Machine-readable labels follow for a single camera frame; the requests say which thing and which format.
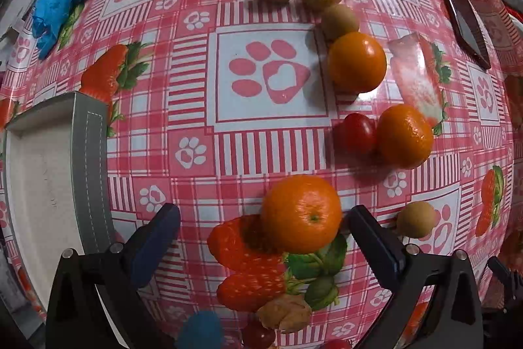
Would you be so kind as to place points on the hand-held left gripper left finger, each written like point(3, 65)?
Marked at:
point(157, 246)

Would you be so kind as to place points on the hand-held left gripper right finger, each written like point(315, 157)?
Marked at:
point(376, 246)

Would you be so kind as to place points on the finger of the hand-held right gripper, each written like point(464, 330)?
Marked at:
point(504, 279)

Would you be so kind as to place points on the orange mandarin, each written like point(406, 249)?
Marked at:
point(357, 62)
point(404, 136)
point(301, 213)

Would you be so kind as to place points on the grey cardboard box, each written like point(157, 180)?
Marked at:
point(41, 189)

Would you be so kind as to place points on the blue round object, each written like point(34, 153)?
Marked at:
point(200, 330)

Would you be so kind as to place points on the red cherry tomato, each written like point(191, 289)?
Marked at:
point(258, 334)
point(354, 133)
point(337, 344)

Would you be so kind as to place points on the pink checked tablecloth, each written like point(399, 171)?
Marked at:
point(269, 152)

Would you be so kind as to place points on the black smartphone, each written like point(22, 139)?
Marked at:
point(461, 18)

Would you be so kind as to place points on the blue disposable glove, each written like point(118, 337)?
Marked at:
point(65, 1)

